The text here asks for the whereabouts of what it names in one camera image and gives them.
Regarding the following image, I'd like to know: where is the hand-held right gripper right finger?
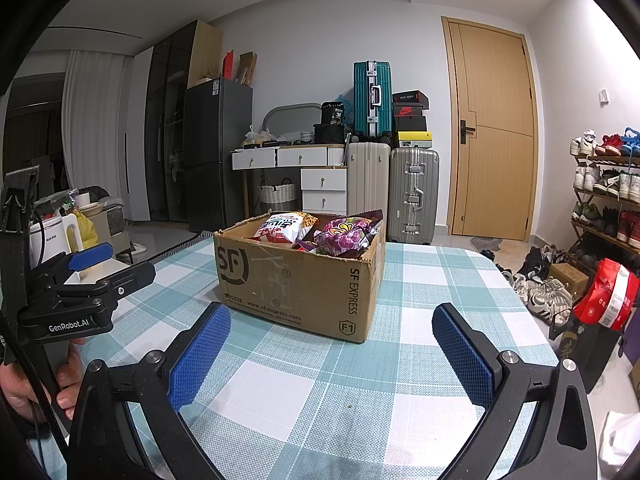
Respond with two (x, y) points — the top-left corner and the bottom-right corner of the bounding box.
(432, 302), (598, 480)

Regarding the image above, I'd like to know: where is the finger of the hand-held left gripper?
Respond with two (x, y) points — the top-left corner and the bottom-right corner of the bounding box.
(27, 241), (115, 306)
(30, 260), (157, 311)

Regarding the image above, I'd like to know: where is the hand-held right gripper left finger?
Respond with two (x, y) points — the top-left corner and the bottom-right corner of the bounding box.
(67, 302), (233, 480)

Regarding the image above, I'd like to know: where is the brown cardboard box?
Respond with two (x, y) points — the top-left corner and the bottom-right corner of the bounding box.
(213, 209), (387, 345)

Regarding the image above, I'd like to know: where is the orange noodle snack packet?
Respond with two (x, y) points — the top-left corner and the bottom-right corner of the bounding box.
(255, 211), (318, 245)

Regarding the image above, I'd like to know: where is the purple candy packet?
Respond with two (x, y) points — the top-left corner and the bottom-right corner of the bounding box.
(312, 215), (383, 260)

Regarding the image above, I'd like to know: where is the person's left hand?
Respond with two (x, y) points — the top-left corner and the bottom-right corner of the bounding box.
(0, 337), (88, 428)

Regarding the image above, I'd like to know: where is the white slipper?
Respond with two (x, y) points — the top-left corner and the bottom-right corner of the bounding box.
(117, 240), (149, 263)

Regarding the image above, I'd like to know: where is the yellow plastic bag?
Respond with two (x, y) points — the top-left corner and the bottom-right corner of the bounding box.
(75, 210), (99, 251)

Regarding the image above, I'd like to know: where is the white kettle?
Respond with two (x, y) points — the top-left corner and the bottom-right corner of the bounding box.
(29, 212), (83, 271)

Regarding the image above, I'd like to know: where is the grey storage bin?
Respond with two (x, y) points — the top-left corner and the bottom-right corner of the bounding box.
(80, 186), (126, 241)

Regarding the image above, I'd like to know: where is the scattered sneaker pile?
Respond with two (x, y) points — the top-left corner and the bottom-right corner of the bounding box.
(495, 245), (576, 326)

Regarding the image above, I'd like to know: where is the grey floor cloth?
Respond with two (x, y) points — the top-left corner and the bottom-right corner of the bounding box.
(470, 236), (502, 261)

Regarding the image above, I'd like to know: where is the black shopping bag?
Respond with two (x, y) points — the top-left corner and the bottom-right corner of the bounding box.
(549, 310), (626, 395)

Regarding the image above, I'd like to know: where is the small brown carton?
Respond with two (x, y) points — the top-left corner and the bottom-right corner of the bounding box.
(548, 262), (590, 301)

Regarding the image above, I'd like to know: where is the white cabinet panel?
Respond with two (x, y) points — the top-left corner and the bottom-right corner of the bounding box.
(125, 45), (153, 222)

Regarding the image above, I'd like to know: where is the black refrigerator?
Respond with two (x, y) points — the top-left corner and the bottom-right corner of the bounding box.
(182, 77), (253, 233)

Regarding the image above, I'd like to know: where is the red paper bag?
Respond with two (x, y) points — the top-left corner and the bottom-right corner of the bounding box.
(572, 258), (640, 332)

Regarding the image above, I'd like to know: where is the dark glass wardrobe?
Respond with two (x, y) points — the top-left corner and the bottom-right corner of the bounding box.
(145, 22), (196, 223)

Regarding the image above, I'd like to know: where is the woven laundry basket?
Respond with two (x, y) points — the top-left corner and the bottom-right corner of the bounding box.
(257, 182), (298, 214)

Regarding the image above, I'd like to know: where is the silver suitcase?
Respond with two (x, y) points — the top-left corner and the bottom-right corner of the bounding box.
(389, 146), (441, 246)

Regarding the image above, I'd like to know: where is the purple bag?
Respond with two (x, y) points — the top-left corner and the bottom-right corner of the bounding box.
(620, 305), (640, 361)

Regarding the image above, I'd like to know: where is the white plastic bag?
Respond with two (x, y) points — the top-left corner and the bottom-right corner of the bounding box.
(597, 410), (640, 480)

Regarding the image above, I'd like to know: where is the pale plastic bag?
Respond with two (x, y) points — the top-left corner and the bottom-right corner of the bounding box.
(242, 127), (276, 148)

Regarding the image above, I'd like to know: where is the wooden door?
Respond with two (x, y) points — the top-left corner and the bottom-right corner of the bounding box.
(441, 16), (538, 242)

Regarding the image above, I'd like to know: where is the cream suitcase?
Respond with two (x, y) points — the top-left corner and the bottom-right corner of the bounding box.
(346, 141), (392, 217)

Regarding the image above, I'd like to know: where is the white drawer desk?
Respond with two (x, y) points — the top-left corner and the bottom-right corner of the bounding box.
(231, 143), (348, 218)

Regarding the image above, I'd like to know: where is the yellow black shoe box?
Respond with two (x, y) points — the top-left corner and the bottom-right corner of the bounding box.
(397, 131), (433, 150)

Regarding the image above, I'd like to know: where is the light wood panel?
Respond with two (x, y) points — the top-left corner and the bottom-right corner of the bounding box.
(187, 20), (224, 88)

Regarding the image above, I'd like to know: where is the grey oval mirror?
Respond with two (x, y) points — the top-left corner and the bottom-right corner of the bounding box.
(262, 102), (323, 141)

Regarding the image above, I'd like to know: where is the shelved sneaker collection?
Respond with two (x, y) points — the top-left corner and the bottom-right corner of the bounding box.
(569, 127), (640, 251)

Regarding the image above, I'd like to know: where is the wooden shoe rack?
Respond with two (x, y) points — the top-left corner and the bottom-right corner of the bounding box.
(570, 152), (640, 261)

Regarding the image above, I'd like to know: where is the black tub white label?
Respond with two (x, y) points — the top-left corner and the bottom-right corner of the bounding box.
(320, 101), (347, 126)

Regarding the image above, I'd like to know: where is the teal suitcase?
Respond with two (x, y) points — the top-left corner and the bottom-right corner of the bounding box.
(353, 61), (393, 143)

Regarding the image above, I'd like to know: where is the blue plastic bag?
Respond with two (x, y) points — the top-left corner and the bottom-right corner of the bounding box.
(334, 94), (356, 126)

